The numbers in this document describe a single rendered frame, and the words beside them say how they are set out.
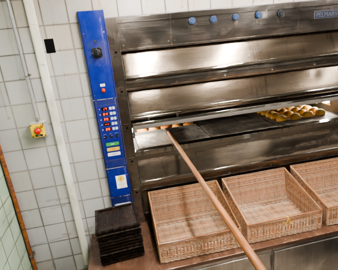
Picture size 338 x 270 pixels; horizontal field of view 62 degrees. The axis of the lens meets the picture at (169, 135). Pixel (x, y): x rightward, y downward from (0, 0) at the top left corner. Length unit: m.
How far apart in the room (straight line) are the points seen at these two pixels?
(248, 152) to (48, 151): 1.50
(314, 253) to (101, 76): 1.90
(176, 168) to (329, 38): 1.52
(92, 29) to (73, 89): 0.40
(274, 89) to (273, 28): 0.44
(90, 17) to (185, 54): 0.65
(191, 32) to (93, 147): 1.05
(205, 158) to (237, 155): 0.27
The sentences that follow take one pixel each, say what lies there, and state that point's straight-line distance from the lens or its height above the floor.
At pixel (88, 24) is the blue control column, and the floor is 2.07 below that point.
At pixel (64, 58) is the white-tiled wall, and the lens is 1.98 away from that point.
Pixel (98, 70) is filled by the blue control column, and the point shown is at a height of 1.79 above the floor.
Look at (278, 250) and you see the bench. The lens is 2.18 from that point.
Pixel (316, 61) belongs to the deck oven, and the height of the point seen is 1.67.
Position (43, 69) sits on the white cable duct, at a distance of 1.99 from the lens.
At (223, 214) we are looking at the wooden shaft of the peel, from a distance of 1.27.
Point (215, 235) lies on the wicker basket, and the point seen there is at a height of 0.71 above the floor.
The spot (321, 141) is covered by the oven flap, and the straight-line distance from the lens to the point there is 2.69.
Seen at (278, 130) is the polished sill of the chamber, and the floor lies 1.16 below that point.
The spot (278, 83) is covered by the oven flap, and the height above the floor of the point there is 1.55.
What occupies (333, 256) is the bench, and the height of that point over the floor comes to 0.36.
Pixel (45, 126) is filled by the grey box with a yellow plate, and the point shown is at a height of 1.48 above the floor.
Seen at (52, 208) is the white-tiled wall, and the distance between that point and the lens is 2.31.
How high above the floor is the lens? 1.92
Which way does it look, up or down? 18 degrees down
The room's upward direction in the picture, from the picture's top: 6 degrees counter-clockwise
